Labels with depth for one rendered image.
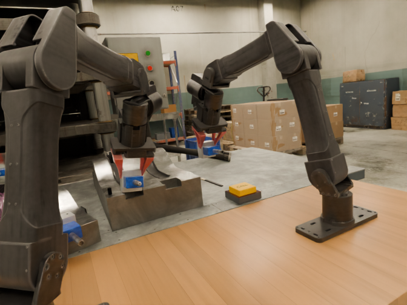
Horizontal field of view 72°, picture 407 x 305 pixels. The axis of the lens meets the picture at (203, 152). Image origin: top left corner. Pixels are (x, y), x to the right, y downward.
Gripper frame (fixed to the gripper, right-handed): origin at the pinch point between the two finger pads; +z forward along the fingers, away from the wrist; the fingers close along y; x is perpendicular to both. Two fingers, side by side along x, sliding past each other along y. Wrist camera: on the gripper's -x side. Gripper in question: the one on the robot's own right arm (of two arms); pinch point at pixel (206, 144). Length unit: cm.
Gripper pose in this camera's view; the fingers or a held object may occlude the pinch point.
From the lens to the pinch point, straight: 95.5
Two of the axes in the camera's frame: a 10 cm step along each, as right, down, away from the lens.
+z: -1.1, 8.1, 5.8
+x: 4.4, 5.6, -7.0
